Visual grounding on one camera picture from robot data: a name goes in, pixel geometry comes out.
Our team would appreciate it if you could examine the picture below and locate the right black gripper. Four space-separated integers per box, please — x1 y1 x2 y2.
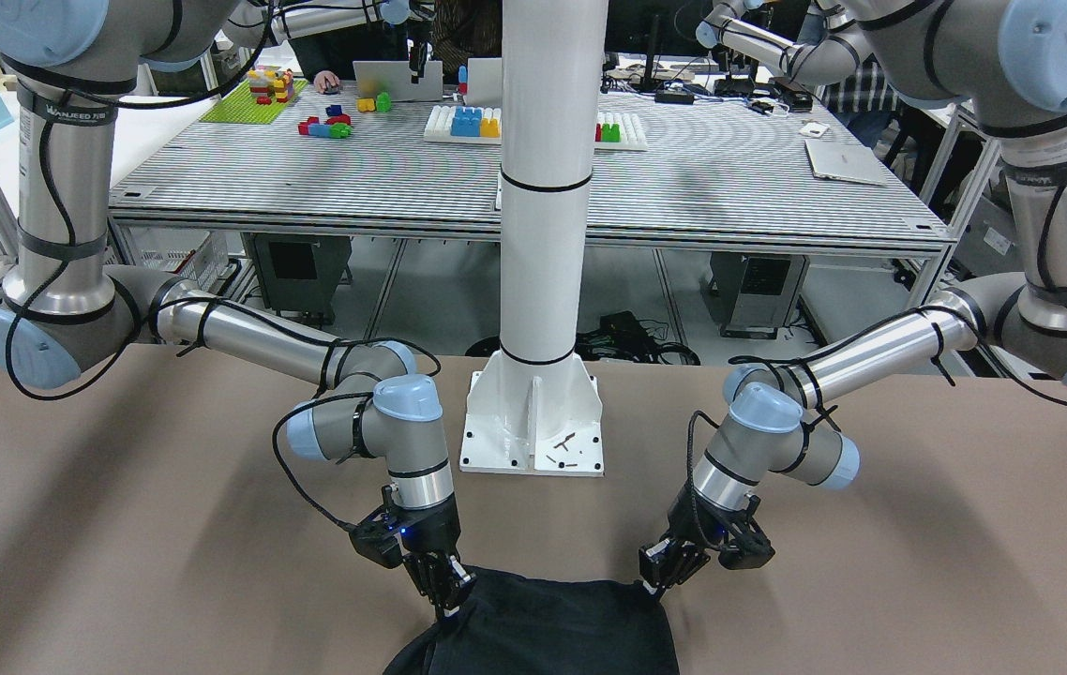
398 495 476 621

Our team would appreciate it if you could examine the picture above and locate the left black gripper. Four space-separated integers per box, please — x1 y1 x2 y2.
638 492 740 595

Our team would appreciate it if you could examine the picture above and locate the black graphic t-shirt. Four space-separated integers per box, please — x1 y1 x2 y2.
384 568 680 674

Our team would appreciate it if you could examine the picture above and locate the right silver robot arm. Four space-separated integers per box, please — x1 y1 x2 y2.
0 1 474 618

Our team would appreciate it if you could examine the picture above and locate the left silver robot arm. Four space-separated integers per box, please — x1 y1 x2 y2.
639 1 1067 598

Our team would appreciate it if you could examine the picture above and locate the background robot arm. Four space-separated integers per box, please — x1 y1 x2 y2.
695 1 873 86

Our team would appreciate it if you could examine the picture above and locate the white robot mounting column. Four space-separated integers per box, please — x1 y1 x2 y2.
459 1 608 477

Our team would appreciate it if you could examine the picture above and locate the grey computer tower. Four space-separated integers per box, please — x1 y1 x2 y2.
243 234 351 319
710 251 809 340

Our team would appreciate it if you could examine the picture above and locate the striped workbench table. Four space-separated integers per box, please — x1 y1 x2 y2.
107 80 958 374

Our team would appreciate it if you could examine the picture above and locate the white plastic basket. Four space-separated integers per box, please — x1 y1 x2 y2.
130 228 230 292

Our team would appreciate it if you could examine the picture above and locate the silver closed laptop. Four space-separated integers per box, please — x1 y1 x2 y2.
805 138 891 187

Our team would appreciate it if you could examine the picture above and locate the white block tray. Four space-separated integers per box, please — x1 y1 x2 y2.
423 105 651 151

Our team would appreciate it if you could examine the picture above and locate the pile of coloured bricks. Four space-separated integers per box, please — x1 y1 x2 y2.
297 105 353 140

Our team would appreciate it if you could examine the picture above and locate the open silver laptop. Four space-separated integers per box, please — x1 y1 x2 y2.
353 60 443 102

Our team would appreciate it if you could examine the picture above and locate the green lego baseplate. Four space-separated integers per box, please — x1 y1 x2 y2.
200 71 309 125

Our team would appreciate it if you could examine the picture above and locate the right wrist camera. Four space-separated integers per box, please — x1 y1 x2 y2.
348 507 404 569

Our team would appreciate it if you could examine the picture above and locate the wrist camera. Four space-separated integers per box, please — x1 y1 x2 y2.
348 507 404 569
718 494 776 570

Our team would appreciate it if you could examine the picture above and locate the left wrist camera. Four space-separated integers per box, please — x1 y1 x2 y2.
718 494 776 570

